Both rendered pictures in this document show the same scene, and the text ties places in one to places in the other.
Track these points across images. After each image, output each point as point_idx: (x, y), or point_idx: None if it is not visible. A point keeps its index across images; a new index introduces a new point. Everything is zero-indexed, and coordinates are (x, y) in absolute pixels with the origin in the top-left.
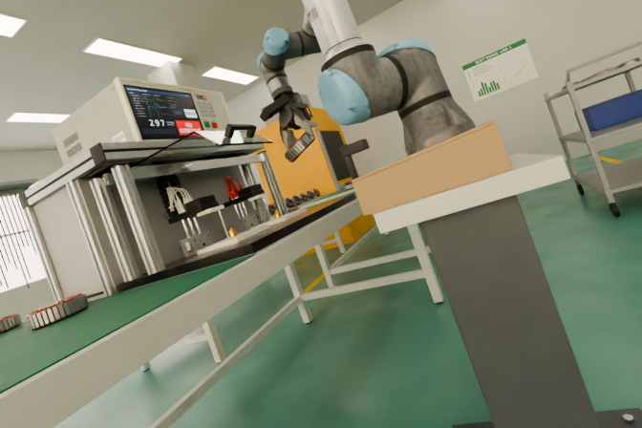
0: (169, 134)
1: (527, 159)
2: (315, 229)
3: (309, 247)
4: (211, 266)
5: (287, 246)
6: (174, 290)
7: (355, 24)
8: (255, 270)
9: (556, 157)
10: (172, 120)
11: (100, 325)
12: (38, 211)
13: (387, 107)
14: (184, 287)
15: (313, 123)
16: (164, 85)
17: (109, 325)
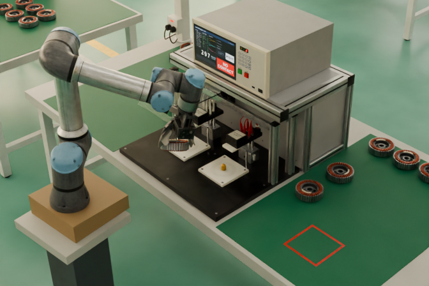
0: (210, 64)
1: (35, 228)
2: (140, 179)
3: (131, 178)
4: None
5: (120, 164)
6: (103, 133)
7: (60, 122)
8: (104, 154)
9: (16, 219)
10: (214, 57)
11: (97, 121)
12: None
13: None
14: (101, 135)
15: (165, 142)
16: (217, 31)
17: (89, 123)
